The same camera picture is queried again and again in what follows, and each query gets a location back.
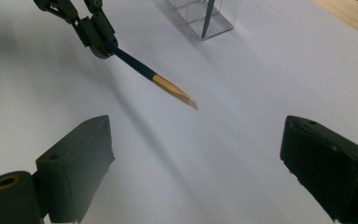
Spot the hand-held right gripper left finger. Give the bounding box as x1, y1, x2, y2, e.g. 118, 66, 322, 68
35, 115, 116, 224

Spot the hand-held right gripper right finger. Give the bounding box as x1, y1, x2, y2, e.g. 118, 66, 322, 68
280, 115, 358, 224

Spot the clear acrylic organizer box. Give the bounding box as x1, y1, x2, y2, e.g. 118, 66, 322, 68
167, 0, 242, 41

